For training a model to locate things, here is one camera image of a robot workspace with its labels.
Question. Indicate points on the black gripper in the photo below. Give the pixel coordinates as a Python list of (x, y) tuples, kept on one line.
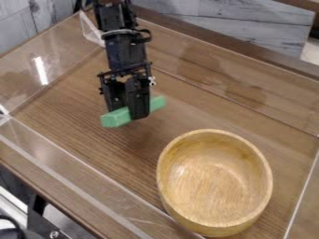
[(127, 59)]

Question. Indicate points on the green rectangular block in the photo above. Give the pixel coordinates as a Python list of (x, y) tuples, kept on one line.
[(119, 117)]

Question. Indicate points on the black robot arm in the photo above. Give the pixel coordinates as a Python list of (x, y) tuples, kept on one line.
[(115, 15)]

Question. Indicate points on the brown wooden bowl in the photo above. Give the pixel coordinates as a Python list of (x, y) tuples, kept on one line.
[(215, 182)]

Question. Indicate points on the black table leg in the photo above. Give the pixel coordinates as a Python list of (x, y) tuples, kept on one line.
[(38, 204)]

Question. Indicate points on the black device with bolt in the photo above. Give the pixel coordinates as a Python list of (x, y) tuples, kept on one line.
[(42, 229)]

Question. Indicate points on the clear acrylic corner bracket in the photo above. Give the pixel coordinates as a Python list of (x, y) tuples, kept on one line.
[(93, 34)]

